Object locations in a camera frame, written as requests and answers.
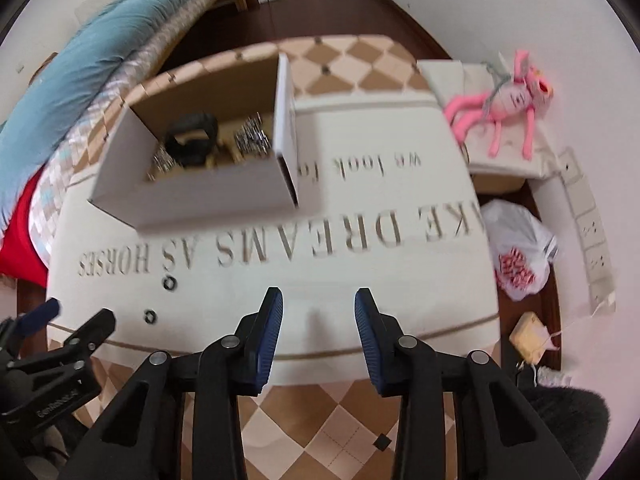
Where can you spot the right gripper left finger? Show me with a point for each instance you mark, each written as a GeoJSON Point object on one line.
{"type": "Point", "coordinates": [139, 435]}

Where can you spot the white cardboard jewelry box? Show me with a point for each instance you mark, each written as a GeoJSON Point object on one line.
{"type": "Point", "coordinates": [219, 144]}

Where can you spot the checkered tablecloth with lettering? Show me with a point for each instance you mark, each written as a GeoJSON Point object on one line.
{"type": "Point", "coordinates": [385, 203]}

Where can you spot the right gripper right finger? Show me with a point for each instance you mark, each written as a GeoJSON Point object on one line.
{"type": "Point", "coordinates": [499, 434]}

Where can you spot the red blanket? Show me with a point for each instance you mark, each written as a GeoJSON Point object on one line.
{"type": "Point", "coordinates": [18, 258]}

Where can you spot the pink panther plush toy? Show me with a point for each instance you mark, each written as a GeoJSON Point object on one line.
{"type": "Point", "coordinates": [525, 93]}

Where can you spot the white plastic shopping bag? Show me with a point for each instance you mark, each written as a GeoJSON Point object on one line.
{"type": "Point", "coordinates": [522, 248]}

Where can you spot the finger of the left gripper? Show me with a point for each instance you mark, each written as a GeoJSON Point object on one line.
{"type": "Point", "coordinates": [84, 341]}
{"type": "Point", "coordinates": [32, 322]}

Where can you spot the dark furry stool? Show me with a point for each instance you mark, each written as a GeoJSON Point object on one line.
{"type": "Point", "coordinates": [577, 418]}

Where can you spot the white wall socket strip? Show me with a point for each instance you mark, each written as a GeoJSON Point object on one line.
{"type": "Point", "coordinates": [591, 234]}

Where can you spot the light blue quilt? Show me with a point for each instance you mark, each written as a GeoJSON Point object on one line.
{"type": "Point", "coordinates": [51, 105]}

